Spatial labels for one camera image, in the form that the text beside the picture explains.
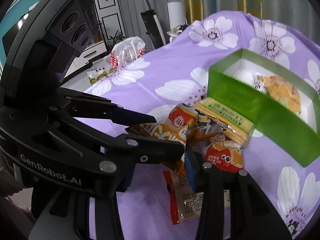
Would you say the red white snack packet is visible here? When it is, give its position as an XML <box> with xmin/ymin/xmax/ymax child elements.
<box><xmin>162</xmin><ymin>170</ymin><xmax>231</xmax><ymax>225</ymax></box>

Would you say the yellow rice cracker packet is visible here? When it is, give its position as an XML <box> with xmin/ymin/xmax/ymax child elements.
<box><xmin>254</xmin><ymin>75</ymin><xmax>302</xmax><ymax>114</ymax></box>

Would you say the orange triangular snack packet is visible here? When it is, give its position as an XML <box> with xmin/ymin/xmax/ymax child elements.
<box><xmin>125</xmin><ymin>121</ymin><xmax>189</xmax><ymax>176</ymax></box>

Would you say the person's left hand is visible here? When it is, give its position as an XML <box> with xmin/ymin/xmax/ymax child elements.
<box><xmin>0</xmin><ymin>154</ymin><xmax>25</xmax><ymax>197</ymax></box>

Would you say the white tv cabinet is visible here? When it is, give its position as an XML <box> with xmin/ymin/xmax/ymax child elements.
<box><xmin>62</xmin><ymin>41</ymin><xmax>107</xmax><ymax>84</ymax></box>

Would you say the silver wrapped snack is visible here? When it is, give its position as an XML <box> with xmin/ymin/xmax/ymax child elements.
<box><xmin>164</xmin><ymin>103</ymin><xmax>208</xmax><ymax>138</ymax></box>

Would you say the red orange snack packet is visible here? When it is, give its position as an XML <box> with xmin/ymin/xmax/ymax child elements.
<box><xmin>204</xmin><ymin>134</ymin><xmax>244</xmax><ymax>173</ymax></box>

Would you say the potted plant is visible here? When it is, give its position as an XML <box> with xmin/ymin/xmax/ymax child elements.
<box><xmin>106</xmin><ymin>31</ymin><xmax>125</xmax><ymax>54</ymax></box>

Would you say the white red plastic bag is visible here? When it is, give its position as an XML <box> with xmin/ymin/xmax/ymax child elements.
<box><xmin>87</xmin><ymin>36</ymin><xmax>145</xmax><ymax>85</ymax></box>

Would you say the purple floral tablecloth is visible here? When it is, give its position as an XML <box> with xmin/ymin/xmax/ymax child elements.
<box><xmin>87</xmin><ymin>11</ymin><xmax>319</xmax><ymax>239</ymax></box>

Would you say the black television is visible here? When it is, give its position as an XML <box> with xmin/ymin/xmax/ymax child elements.
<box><xmin>2</xmin><ymin>13</ymin><xmax>29</xmax><ymax>56</ymax></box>

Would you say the black upright vacuum cleaner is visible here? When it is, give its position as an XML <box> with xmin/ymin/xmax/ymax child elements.
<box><xmin>140</xmin><ymin>0</ymin><xmax>167</xmax><ymax>49</ymax></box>

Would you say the green cardboard box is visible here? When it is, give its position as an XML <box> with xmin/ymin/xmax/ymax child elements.
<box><xmin>207</xmin><ymin>49</ymin><xmax>319</xmax><ymax>167</ymax></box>

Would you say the white cylindrical appliance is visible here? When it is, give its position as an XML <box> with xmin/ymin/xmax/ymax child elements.
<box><xmin>167</xmin><ymin>2</ymin><xmax>187</xmax><ymax>31</ymax></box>

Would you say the grey curtain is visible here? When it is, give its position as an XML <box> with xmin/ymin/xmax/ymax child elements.
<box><xmin>118</xmin><ymin>0</ymin><xmax>319</xmax><ymax>46</ymax></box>

